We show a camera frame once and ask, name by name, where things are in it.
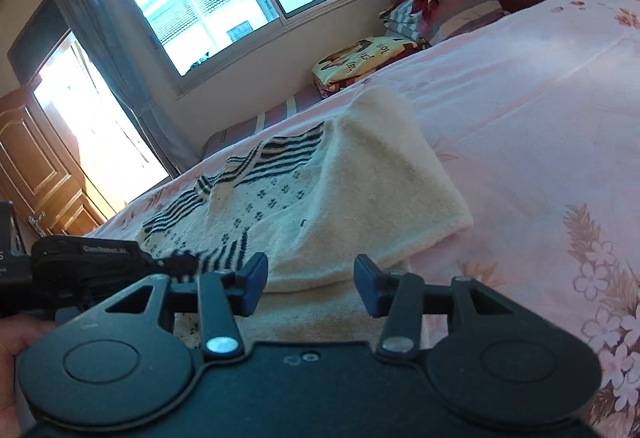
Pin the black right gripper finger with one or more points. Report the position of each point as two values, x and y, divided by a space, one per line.
378 289
180 267
219 291

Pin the cream striped knit sweater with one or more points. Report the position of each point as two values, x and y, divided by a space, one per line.
364 181

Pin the brown wooden door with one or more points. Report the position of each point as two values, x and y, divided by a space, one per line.
39 173

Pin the striped purple mattress sheet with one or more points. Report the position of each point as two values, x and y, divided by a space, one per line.
297 103

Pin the yellow red folded blanket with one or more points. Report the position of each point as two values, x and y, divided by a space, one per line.
358 60

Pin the pink floral bed sheet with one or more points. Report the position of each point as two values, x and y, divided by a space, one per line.
536 120

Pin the striped red grey pillow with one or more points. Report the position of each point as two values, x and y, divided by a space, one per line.
430 22

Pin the grey left curtain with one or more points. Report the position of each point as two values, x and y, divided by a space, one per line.
97 34

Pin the silver door handle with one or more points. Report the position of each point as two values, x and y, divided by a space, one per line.
34 223

